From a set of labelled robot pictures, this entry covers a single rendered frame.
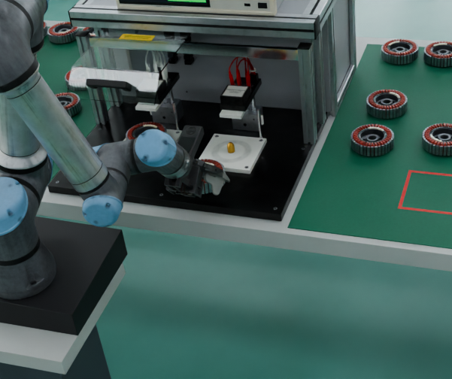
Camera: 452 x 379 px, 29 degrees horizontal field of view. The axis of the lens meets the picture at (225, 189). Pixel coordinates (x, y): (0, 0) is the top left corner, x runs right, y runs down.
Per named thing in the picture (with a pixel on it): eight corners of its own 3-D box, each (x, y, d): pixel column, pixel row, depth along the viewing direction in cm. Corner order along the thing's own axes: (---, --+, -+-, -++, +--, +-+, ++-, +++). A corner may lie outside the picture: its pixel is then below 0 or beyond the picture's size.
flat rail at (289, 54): (304, 61, 214) (304, 50, 213) (84, 47, 234) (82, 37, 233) (306, 59, 215) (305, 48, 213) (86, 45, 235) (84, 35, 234)
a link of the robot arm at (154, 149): (128, 130, 178) (167, 122, 176) (147, 144, 188) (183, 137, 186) (131, 166, 176) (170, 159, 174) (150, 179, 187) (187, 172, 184)
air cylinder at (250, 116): (258, 131, 235) (256, 114, 232) (232, 129, 238) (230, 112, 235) (264, 122, 239) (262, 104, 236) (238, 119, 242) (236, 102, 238)
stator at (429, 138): (445, 128, 230) (446, 116, 228) (475, 147, 222) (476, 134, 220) (413, 144, 226) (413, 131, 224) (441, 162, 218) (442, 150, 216)
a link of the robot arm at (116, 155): (77, 171, 177) (127, 162, 175) (89, 138, 186) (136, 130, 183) (92, 199, 182) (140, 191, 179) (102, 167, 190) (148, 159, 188)
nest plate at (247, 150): (250, 174, 220) (249, 170, 219) (195, 168, 225) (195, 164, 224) (267, 141, 231) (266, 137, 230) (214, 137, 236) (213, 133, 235)
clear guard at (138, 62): (154, 105, 206) (150, 84, 203) (66, 98, 214) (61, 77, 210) (201, 43, 230) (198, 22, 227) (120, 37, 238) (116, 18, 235)
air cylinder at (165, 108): (177, 124, 243) (174, 107, 240) (153, 122, 246) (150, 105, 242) (183, 114, 247) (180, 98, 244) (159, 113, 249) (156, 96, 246)
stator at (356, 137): (385, 161, 221) (385, 149, 219) (344, 153, 226) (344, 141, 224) (399, 137, 229) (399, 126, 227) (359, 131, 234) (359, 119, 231)
